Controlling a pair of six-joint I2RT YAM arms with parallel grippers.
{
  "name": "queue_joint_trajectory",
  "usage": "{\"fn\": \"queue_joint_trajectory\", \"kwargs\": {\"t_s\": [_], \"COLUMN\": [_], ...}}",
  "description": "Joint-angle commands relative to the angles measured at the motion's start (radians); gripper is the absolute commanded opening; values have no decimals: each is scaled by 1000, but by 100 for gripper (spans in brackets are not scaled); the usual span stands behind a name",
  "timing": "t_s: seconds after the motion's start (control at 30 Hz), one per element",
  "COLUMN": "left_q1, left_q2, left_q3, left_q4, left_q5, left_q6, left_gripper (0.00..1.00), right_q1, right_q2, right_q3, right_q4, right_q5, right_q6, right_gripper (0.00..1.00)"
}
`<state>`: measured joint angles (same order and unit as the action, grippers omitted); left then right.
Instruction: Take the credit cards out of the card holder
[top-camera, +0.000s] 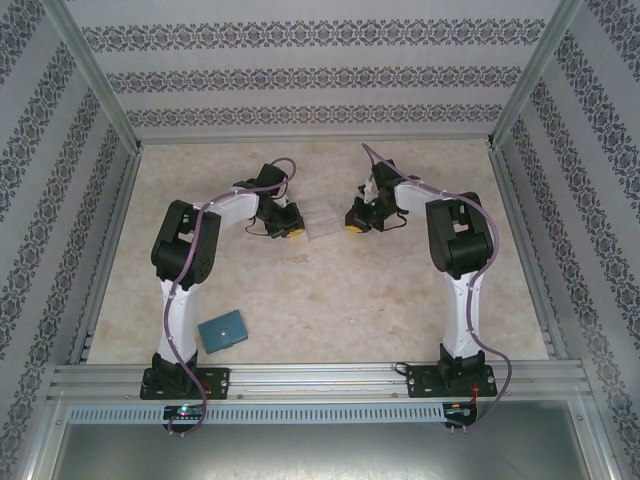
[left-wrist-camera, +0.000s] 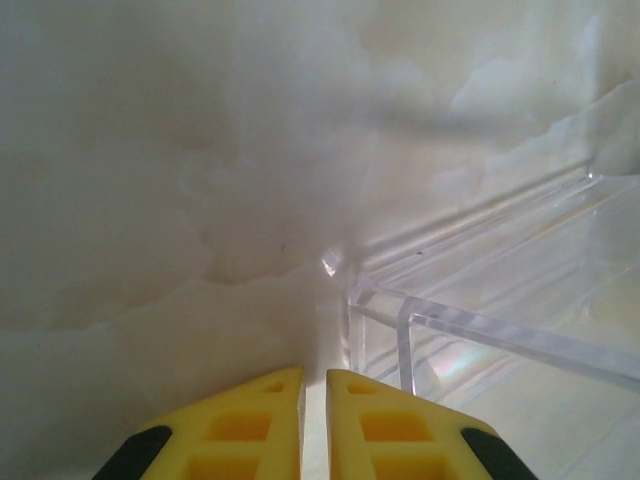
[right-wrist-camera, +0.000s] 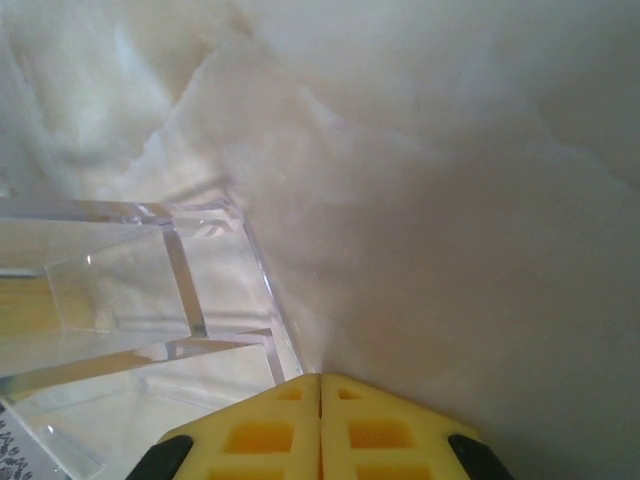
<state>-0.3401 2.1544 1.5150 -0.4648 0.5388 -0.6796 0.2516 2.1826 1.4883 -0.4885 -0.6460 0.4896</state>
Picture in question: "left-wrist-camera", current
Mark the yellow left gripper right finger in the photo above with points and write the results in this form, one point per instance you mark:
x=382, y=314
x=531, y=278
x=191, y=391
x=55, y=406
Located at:
x=395, y=435

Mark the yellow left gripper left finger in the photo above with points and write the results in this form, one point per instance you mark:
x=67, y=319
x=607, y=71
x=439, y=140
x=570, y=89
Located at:
x=235, y=435

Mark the clear acrylic tray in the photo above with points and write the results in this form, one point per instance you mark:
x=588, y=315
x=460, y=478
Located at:
x=480, y=320

